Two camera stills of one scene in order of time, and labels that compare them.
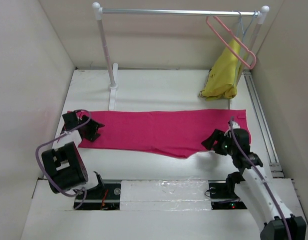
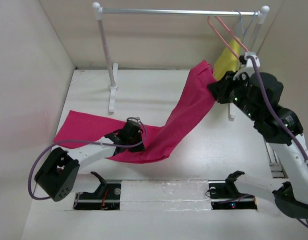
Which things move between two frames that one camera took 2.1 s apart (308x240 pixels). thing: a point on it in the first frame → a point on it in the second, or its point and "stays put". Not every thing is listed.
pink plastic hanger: [229, 47] stays put
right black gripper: [218, 135] → [220, 88]
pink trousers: [184, 130] → [193, 99]
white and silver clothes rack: [113, 67] stays put
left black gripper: [94, 127] → [140, 148]
